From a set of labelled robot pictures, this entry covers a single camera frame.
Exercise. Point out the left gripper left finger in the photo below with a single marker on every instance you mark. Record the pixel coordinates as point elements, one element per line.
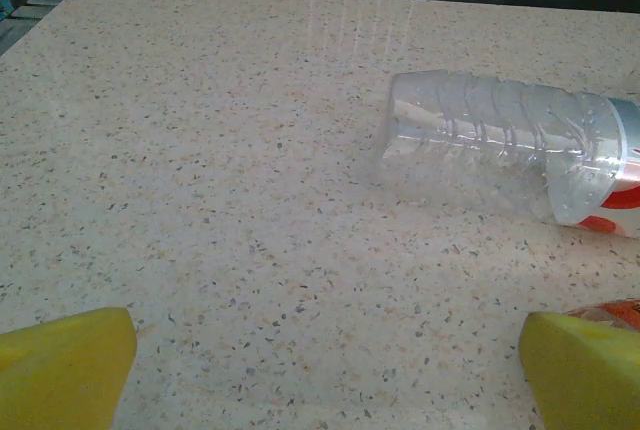
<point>60,375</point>

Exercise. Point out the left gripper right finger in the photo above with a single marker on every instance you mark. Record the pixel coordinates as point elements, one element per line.
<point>585,380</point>

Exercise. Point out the clear bottle red white label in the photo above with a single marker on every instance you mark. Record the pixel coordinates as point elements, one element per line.
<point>475,125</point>

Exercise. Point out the aluminium table side rail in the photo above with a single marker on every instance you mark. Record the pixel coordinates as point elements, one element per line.
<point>15,15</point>

